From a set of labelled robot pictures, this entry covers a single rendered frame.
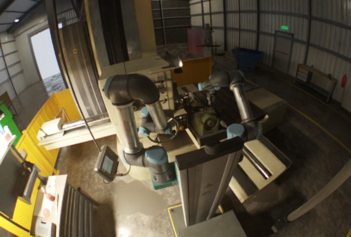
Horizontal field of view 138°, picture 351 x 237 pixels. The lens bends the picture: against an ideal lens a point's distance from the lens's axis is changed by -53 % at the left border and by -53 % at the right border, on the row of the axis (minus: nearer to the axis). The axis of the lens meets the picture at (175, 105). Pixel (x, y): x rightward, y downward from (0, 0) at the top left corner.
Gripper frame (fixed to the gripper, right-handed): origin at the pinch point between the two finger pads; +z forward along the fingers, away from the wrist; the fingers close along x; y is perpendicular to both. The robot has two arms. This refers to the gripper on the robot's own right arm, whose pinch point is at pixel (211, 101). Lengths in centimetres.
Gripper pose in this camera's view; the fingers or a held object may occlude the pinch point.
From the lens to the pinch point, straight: 170.7
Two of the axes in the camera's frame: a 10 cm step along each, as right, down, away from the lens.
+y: 6.3, 3.6, -6.9
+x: 7.7, -3.9, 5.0
